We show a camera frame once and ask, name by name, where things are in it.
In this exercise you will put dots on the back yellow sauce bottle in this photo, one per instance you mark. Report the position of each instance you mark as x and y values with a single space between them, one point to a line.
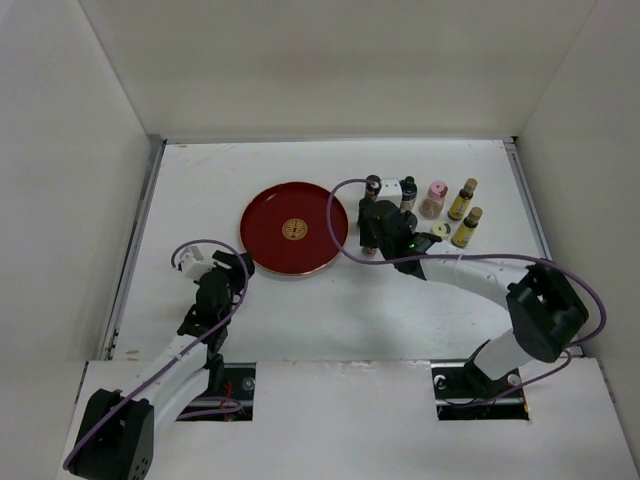
462 201

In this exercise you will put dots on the right metal table rail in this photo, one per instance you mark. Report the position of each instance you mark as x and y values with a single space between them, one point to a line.
515 163

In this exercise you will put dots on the back black-knob spice jar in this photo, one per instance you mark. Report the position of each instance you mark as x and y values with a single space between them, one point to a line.
409 193

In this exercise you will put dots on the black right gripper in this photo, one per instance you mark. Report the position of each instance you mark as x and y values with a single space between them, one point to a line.
366 237

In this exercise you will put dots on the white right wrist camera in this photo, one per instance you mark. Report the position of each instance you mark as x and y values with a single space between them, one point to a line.
390 190

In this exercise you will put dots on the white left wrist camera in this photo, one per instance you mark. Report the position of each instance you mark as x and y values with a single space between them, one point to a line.
192 264

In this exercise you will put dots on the yellow sauce bottle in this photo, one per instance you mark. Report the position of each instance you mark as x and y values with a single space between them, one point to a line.
462 201
467 228

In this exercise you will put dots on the small black-cap spice bottle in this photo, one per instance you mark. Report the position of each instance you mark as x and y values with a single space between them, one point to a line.
369 251
373 187

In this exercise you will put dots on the metal table rail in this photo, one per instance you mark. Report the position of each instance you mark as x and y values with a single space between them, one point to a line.
113 320
515 163

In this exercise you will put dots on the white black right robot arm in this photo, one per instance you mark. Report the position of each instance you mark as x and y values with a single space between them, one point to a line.
544 309

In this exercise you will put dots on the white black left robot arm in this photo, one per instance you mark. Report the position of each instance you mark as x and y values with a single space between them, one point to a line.
119 428

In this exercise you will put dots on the front yellow sauce bottle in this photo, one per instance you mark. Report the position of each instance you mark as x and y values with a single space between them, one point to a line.
467 228

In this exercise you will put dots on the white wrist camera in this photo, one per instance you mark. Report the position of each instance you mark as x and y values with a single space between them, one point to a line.
192 264
390 190

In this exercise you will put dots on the pink-cap spice jar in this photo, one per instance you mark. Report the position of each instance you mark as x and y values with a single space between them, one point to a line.
433 203

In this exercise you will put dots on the yellow-cap spice jar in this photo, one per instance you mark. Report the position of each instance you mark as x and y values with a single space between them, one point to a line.
441 229

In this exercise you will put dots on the red round tray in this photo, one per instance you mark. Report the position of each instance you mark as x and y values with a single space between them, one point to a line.
294 228

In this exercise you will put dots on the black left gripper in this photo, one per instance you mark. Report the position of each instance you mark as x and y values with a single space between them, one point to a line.
235 270

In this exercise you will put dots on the left metal table rail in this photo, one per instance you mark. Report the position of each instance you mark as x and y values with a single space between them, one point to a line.
113 320

